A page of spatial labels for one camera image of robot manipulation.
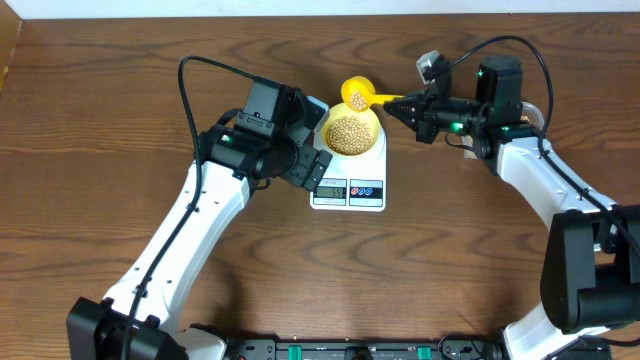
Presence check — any clear container of soybeans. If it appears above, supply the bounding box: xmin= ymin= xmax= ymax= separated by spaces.
xmin=461 ymin=101 xmax=545 ymax=147

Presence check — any yellow plastic measuring scoop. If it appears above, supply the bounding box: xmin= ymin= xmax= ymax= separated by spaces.
xmin=341 ymin=76 xmax=402 ymax=112

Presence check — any white digital kitchen scale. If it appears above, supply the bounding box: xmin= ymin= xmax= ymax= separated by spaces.
xmin=310 ymin=117 xmax=387 ymax=212

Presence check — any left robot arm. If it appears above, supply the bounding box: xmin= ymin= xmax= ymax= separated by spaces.
xmin=66 ymin=78 xmax=331 ymax=359

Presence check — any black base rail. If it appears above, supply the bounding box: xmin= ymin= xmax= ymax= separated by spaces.
xmin=222 ymin=335 xmax=509 ymax=360

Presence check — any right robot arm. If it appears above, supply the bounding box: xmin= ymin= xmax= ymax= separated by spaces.
xmin=384 ymin=51 xmax=639 ymax=359

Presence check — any yellow plastic bowl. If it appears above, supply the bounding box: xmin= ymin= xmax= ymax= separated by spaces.
xmin=320 ymin=103 xmax=381 ymax=156

